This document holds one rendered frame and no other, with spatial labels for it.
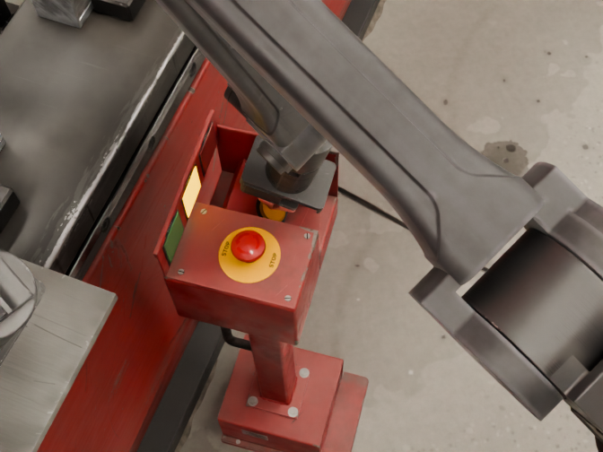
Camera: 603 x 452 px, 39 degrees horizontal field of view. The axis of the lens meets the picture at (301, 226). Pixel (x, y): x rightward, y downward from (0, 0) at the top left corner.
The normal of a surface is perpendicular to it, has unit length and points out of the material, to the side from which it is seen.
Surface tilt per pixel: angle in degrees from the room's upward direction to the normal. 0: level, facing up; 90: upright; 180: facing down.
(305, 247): 0
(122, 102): 0
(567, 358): 43
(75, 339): 0
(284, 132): 83
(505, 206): 30
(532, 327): 20
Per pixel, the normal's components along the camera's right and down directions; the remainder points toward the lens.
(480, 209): 0.02, 0.04
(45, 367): -0.02, -0.47
